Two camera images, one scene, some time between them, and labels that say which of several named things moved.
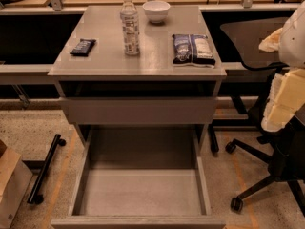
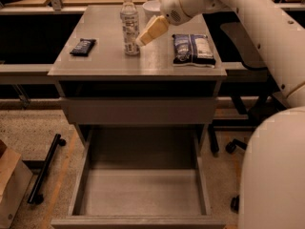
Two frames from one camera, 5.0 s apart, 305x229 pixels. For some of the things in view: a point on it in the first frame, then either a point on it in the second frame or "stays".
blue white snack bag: x=193 y=50 stays
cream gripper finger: x=286 y=97 → x=155 y=27
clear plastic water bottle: x=130 y=22 stays
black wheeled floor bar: x=34 y=196 stays
